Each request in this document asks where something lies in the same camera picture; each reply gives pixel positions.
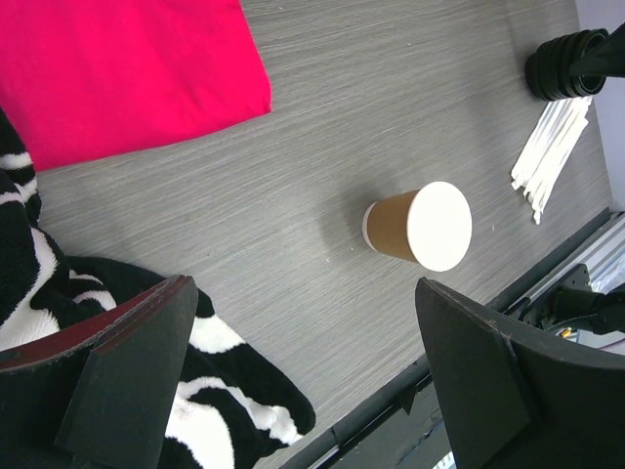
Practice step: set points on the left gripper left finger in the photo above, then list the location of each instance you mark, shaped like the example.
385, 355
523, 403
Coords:
98, 394

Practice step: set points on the stack of black lids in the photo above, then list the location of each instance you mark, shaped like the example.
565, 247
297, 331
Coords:
546, 71

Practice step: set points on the pink folded cloth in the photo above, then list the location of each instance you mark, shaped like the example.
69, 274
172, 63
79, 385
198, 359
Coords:
84, 80

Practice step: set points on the brown paper coffee cup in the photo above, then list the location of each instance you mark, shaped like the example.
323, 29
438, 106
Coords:
432, 226

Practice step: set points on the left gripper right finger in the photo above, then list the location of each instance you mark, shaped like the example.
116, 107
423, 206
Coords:
514, 396

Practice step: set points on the zebra print pillow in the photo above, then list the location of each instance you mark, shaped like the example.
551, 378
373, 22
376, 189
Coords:
232, 407

